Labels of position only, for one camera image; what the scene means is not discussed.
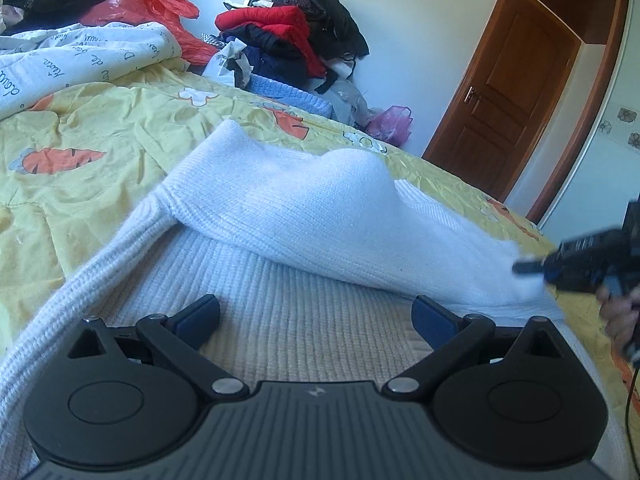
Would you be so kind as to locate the white patterned cloth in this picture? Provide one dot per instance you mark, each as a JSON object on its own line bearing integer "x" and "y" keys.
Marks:
{"x": 230, "y": 62}

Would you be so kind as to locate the grey plastic bag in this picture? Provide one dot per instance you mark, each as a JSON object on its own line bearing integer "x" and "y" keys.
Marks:
{"x": 347, "y": 100}

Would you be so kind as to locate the pink plastic bag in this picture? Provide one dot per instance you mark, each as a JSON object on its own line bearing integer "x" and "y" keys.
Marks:
{"x": 392, "y": 125}

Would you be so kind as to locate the light blue knit cloth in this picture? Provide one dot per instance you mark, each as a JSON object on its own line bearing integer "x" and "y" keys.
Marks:
{"x": 285, "y": 92}

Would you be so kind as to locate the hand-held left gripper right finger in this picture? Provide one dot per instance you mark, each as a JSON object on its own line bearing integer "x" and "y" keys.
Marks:
{"x": 429, "y": 316}

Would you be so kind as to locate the person's right hand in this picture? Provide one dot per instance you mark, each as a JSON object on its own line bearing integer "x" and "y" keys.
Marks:
{"x": 620, "y": 315}

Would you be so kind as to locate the black garment on clothes pile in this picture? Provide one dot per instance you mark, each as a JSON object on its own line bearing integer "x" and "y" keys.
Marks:
{"x": 325, "y": 15}

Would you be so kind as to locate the red plastic bag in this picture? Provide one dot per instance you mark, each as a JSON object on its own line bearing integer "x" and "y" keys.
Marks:
{"x": 145, "y": 5}

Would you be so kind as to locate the wooden wardrobe with white door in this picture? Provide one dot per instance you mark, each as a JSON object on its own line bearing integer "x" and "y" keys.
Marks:
{"x": 600, "y": 125}

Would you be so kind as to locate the dark blue garment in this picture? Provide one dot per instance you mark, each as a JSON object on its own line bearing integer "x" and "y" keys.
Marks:
{"x": 280, "y": 62}

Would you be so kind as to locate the white printed quilt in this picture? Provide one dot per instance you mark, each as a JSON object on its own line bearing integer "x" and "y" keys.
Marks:
{"x": 75, "y": 55}

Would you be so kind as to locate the red puffer jacket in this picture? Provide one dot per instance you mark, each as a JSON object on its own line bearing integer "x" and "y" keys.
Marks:
{"x": 265, "y": 17}

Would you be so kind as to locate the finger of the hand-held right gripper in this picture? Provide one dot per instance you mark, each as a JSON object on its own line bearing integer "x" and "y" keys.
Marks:
{"x": 532, "y": 265}

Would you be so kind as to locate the white knit sweater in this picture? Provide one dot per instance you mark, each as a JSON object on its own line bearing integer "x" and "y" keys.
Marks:
{"x": 300, "y": 200}

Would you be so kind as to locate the brown wooden door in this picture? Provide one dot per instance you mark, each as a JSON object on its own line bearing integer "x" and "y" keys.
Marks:
{"x": 500, "y": 85}

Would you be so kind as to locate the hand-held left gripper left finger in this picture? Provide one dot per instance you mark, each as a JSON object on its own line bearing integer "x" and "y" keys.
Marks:
{"x": 199, "y": 316}

